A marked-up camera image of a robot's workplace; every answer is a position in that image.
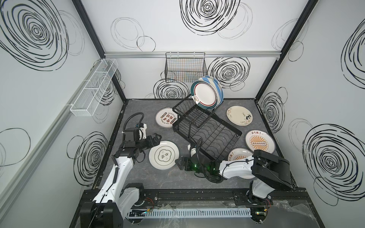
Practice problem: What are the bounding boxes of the white plate green outline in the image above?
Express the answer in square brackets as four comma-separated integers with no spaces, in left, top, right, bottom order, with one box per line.
[149,141,179,170]

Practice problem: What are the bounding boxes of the white plate red characters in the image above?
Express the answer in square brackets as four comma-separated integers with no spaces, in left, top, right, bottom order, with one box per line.
[156,107,178,128]

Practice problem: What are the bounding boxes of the black wire dish rack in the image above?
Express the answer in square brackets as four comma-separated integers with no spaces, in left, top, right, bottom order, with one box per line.
[173,97,242,161]

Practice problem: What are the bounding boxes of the orange sunburst plate front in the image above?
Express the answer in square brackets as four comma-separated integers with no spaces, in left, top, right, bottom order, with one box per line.
[227,148,253,161]

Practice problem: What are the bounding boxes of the orange sunburst plate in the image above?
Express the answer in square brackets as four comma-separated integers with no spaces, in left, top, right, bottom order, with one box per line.
[245,130,276,154]
[227,148,253,161]

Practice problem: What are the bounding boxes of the cream plate with cat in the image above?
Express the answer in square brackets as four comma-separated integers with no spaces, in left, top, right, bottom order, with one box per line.
[226,105,253,126]

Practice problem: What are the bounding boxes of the blue striped plate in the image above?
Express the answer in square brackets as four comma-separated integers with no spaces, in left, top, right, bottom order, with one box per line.
[203,76,224,107]
[199,77,219,109]

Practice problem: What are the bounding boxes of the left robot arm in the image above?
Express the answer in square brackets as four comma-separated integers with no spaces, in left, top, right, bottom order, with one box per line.
[80,112,162,228]

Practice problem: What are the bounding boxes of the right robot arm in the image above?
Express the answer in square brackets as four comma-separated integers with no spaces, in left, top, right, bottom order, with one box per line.
[175,139,295,202]

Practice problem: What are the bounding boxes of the orange sunburst plate back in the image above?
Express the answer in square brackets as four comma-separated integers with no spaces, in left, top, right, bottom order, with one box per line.
[245,130,276,154]

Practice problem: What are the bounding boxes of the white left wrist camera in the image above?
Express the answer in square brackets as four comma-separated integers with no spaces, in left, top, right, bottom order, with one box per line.
[139,123,147,140]

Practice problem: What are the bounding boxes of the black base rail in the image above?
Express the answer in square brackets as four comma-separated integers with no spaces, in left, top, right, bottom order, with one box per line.
[133,188,310,208]

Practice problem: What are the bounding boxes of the white slotted cable duct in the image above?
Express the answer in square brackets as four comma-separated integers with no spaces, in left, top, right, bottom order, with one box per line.
[126,208,252,219]

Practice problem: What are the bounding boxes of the white mesh wall shelf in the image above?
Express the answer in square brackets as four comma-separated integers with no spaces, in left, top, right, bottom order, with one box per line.
[70,59,118,117]

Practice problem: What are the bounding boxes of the black wire wall basket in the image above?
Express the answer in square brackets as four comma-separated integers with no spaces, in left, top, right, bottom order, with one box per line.
[164,52,208,83]

